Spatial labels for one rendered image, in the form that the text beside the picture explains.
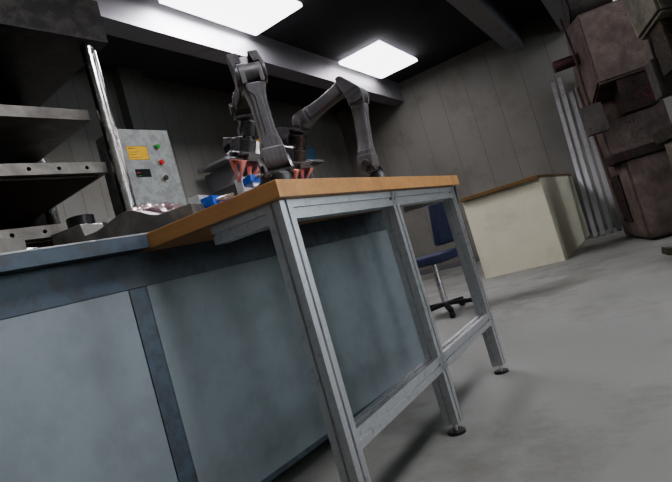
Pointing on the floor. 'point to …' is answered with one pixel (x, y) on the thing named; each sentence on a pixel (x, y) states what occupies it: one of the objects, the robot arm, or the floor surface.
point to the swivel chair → (441, 256)
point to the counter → (526, 223)
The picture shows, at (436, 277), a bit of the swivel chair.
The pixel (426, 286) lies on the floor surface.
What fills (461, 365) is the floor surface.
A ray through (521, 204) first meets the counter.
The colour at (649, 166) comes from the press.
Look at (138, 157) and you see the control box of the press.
